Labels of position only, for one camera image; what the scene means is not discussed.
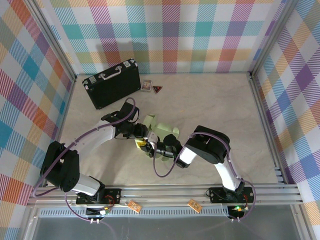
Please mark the light green paper box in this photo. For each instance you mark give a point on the light green paper box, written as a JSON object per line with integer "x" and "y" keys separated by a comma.
{"x": 163, "y": 128}

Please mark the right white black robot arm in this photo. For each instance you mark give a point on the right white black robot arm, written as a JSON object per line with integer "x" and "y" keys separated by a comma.
{"x": 207, "y": 147}

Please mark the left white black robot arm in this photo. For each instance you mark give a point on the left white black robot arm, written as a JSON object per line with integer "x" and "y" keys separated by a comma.
{"x": 100, "y": 135}

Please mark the small playing card box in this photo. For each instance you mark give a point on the small playing card box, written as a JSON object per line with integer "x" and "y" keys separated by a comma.
{"x": 146, "y": 85}

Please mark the black red triangular badge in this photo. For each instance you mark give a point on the black red triangular badge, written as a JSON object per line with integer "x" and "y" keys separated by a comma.
{"x": 157, "y": 88}

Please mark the small orange circuit board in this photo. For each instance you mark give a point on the small orange circuit board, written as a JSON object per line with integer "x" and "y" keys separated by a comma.
{"x": 134, "y": 206}
{"x": 194, "y": 205}

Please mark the small green controller board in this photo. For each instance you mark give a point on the small green controller board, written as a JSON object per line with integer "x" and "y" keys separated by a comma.
{"x": 106, "y": 212}
{"x": 237, "y": 208}

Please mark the grey metal panel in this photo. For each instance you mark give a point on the grey metal panel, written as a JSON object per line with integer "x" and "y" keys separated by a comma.
{"x": 162, "y": 228}

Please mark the long aluminium frame rail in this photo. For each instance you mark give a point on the long aluminium frame rail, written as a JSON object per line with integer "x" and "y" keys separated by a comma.
{"x": 162, "y": 195}

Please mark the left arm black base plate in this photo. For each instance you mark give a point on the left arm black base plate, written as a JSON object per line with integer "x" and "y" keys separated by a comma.
{"x": 112, "y": 196}

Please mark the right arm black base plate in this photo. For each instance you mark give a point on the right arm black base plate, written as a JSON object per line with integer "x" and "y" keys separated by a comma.
{"x": 217, "y": 195}

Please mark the aluminium side rail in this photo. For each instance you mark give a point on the aluminium side rail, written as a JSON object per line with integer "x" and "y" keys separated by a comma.
{"x": 262, "y": 112}

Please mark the aluminium corner post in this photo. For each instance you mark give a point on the aluminium corner post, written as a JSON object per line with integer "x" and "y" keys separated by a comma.
{"x": 52, "y": 37}
{"x": 271, "y": 37}

